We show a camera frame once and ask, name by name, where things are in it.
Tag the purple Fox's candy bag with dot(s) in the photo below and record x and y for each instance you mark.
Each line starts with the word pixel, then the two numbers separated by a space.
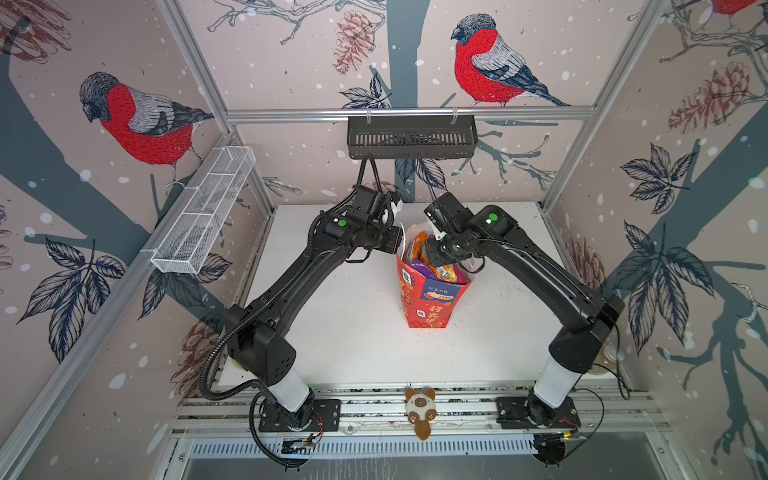
pixel 448 274

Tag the red paper gift bag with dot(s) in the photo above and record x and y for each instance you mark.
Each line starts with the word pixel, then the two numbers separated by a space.
pixel 427 304

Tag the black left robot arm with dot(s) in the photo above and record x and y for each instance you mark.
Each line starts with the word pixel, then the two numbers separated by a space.
pixel 255 335

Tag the black wire basket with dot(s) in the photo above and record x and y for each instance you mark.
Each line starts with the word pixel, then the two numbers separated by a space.
pixel 412 137

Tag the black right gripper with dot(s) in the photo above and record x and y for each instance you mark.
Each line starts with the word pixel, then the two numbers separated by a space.
pixel 434 258

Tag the orange Fox's candy bag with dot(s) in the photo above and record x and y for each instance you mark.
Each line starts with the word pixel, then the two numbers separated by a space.
pixel 419 250

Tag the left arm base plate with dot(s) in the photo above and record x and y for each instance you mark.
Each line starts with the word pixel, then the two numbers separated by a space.
pixel 315 415

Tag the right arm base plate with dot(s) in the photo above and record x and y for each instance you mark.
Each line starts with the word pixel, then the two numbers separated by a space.
pixel 523 413

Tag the white mesh tray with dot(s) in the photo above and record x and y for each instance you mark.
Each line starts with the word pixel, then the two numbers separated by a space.
pixel 196 228

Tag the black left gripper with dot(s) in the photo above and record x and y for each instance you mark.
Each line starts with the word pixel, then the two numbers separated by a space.
pixel 395 234

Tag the plush cat toy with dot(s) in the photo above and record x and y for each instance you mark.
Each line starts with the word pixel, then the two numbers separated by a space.
pixel 420 408

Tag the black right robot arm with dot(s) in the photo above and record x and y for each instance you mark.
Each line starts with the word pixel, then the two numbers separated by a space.
pixel 587 317

